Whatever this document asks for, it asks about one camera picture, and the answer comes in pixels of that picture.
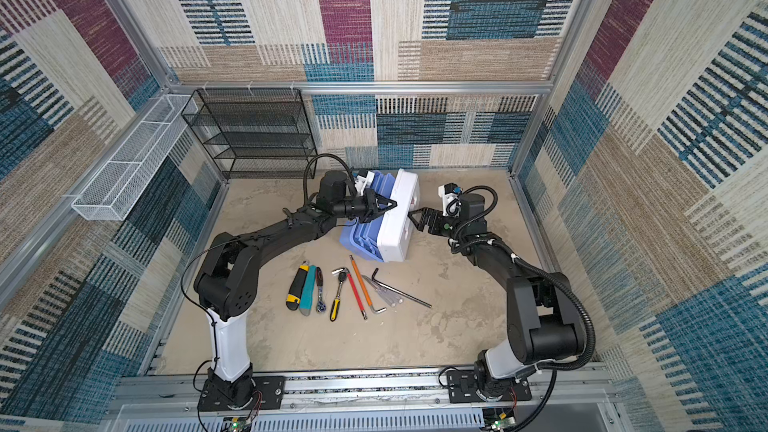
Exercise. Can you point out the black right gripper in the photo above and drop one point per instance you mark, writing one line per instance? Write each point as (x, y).
(434, 215)

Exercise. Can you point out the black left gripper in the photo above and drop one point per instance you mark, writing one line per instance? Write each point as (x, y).
(371, 210)

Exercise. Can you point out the white and blue toolbox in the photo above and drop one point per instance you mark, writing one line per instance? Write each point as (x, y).
(387, 238)

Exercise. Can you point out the yellow black handle ratchet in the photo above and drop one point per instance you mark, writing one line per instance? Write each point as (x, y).
(341, 274)

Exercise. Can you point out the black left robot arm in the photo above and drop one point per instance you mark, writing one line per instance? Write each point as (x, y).
(227, 280)

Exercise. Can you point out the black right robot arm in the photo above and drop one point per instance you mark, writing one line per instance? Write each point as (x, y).
(547, 326)

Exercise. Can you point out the black hex key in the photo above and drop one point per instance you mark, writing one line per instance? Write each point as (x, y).
(397, 291)

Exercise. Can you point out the red hex key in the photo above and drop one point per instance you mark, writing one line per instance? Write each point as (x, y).
(357, 296)

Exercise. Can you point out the teal utility knife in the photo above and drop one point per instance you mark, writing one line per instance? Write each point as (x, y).
(306, 299)

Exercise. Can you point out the black yellow utility knife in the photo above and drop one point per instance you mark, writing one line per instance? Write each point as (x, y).
(296, 288)

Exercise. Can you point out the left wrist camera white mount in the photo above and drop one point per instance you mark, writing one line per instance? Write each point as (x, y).
(364, 180)

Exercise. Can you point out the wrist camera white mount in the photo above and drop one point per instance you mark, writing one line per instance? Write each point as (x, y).
(449, 194)
(364, 180)

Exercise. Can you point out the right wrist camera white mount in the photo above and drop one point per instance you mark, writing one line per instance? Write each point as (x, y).
(449, 194)

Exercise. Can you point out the red black handle ratchet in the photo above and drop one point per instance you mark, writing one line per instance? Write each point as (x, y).
(320, 305)

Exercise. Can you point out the black wire shelf rack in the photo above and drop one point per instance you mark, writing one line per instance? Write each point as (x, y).
(252, 133)

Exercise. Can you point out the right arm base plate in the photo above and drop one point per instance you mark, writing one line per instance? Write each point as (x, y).
(468, 386)

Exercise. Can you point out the aluminium front rail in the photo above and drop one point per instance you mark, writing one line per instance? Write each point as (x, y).
(357, 389)

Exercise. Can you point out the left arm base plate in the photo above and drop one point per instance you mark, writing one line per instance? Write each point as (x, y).
(243, 395)

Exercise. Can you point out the white wire mesh basket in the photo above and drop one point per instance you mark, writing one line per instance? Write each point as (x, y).
(114, 190)

